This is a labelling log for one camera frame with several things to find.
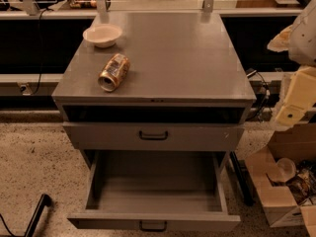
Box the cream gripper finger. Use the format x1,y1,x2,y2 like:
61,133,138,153
276,66,316,127
267,26,292,52

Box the orange soda can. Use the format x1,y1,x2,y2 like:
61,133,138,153
98,53,130,92

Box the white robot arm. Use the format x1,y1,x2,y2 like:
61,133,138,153
267,0,316,131

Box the grey metal drawer cabinet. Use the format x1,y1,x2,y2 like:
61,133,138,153
51,11,258,170

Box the open grey bottom drawer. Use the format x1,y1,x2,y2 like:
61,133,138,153
68,151,240,232

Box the closed grey upper drawer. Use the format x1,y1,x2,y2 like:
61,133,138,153
63,122,244,151

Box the clear plastic cup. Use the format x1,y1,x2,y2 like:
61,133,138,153
270,158,296,183

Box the dark crumpled snack bag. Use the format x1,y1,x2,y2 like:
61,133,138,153
285,161,316,204

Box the black metal leg right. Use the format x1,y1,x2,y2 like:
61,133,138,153
230,151,254,206

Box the brown cardboard box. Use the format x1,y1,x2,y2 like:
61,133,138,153
244,122,316,237

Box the white paper bowl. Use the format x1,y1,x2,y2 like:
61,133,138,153
83,24,122,48

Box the black chair leg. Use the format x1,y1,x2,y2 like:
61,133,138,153
24,194,52,237

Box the black cables right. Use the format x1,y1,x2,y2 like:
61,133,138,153
246,68,273,121

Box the black cable left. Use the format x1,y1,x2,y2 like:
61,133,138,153
31,8,50,96

